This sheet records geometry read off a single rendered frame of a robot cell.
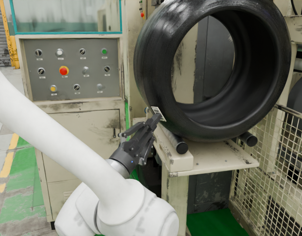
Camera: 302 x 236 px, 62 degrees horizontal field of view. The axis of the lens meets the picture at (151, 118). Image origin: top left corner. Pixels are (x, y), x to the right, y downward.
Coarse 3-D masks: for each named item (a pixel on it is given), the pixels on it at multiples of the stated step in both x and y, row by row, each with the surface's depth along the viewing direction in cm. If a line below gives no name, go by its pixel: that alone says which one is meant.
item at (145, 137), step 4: (152, 132) 80; (144, 136) 79; (148, 136) 78; (140, 140) 78; (144, 140) 77; (140, 144) 76; (144, 144) 77; (140, 148) 74; (136, 152) 73; (140, 152) 74; (136, 156) 73
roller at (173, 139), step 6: (162, 126) 109; (168, 132) 101; (168, 138) 100; (174, 138) 95; (180, 138) 94; (174, 144) 93; (180, 144) 90; (186, 144) 91; (180, 150) 91; (186, 150) 91
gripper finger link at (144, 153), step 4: (148, 140) 81; (152, 140) 79; (148, 144) 79; (152, 144) 79; (144, 148) 78; (148, 148) 78; (144, 152) 77; (148, 152) 77; (140, 156) 77; (144, 156) 76; (144, 160) 76; (144, 164) 76
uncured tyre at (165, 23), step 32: (192, 0) 75; (224, 0) 76; (256, 0) 78; (160, 32) 77; (256, 32) 104; (288, 32) 87; (160, 64) 78; (256, 64) 110; (288, 64) 88; (160, 96) 82; (224, 96) 117; (256, 96) 106; (192, 128) 88; (224, 128) 91
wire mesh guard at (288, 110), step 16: (272, 112) 112; (288, 112) 102; (240, 144) 140; (240, 176) 143; (272, 176) 116; (288, 176) 106; (256, 192) 129; (272, 192) 116; (288, 192) 106; (240, 208) 147; (272, 208) 118
